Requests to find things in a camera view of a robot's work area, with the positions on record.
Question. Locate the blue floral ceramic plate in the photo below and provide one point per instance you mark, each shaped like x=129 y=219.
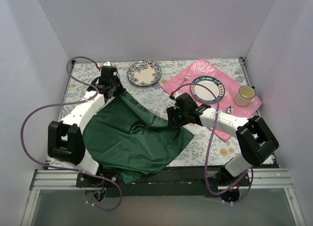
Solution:
x=144 y=73

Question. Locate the silver fork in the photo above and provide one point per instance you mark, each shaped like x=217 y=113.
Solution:
x=186 y=78

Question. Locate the dark green cloth napkin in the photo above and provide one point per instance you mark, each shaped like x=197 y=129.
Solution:
x=128 y=138

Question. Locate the pink rose placemat cloth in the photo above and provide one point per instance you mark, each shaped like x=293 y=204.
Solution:
x=203 y=67

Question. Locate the green rimmed white plate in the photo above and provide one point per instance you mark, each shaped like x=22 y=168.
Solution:
x=206 y=89

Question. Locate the aluminium frame rail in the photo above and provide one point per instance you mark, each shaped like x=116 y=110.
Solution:
x=66 y=180

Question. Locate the cream enamel mug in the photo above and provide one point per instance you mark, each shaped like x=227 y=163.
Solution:
x=244 y=95

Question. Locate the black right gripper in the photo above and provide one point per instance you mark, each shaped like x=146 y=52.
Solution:
x=174 y=117

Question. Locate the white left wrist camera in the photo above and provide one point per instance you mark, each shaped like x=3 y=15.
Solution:
x=99 y=65

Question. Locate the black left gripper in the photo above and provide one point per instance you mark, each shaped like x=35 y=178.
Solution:
x=113 y=89

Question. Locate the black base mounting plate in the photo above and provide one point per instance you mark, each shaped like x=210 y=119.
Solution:
x=171 y=181

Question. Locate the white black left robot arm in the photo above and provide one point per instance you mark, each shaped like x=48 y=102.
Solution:
x=65 y=137

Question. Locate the silver spoon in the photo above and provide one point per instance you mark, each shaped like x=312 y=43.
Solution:
x=229 y=110

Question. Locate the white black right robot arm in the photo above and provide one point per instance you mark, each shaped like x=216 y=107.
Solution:
x=256 y=141

